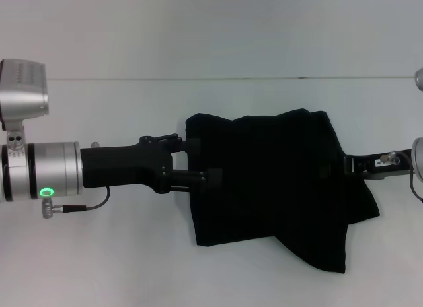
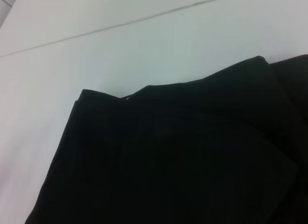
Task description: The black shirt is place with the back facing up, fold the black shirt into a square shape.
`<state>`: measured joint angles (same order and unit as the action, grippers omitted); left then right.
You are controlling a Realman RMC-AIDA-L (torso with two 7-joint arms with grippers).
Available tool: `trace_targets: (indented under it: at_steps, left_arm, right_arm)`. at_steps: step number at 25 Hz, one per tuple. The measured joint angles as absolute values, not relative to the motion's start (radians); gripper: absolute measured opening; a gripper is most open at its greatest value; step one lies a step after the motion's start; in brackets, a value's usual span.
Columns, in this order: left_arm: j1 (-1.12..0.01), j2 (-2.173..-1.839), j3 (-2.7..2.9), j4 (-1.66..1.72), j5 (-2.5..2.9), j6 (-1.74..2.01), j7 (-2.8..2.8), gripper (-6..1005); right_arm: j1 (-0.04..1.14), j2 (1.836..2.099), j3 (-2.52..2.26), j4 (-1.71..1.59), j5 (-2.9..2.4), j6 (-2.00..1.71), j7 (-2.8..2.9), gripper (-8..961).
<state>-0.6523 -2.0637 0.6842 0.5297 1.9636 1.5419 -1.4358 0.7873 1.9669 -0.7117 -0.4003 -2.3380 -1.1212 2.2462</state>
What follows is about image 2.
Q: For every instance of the black shirt with white print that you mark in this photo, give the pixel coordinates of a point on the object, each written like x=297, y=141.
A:
x=180, y=149

